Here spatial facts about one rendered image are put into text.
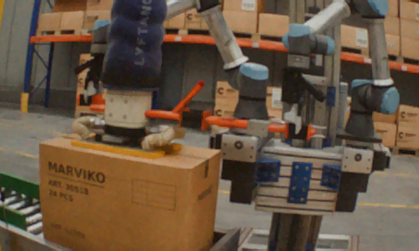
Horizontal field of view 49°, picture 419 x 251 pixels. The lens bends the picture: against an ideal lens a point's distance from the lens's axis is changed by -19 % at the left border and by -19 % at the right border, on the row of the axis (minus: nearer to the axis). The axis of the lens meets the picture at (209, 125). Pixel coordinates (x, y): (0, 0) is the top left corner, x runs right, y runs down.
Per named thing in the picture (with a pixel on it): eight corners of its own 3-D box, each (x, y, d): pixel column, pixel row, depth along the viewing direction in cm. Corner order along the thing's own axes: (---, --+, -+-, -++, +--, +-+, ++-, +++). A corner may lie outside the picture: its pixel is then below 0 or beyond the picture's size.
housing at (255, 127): (246, 134, 180) (246, 120, 180) (249, 132, 187) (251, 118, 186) (266, 137, 179) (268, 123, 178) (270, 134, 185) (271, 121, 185)
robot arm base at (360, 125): (344, 129, 228) (346, 106, 226) (373, 132, 224) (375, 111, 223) (344, 133, 213) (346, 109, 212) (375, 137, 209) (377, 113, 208)
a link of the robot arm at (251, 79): (243, 97, 222) (246, 63, 221) (233, 93, 235) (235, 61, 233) (271, 98, 226) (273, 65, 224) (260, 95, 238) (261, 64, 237)
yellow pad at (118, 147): (70, 145, 186) (70, 132, 185) (81, 142, 195) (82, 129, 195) (154, 160, 177) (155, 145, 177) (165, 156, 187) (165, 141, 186)
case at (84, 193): (43, 240, 188) (38, 142, 183) (83, 219, 227) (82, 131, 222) (184, 278, 174) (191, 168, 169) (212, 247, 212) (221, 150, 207)
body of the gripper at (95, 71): (101, 83, 220) (104, 54, 218) (84, 81, 222) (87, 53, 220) (108, 82, 227) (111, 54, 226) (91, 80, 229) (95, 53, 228)
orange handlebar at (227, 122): (64, 110, 197) (65, 100, 197) (97, 105, 227) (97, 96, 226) (314, 139, 175) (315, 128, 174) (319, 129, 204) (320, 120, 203)
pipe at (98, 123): (72, 135, 187) (73, 119, 186) (99, 128, 211) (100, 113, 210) (158, 148, 179) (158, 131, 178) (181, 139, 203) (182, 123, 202)
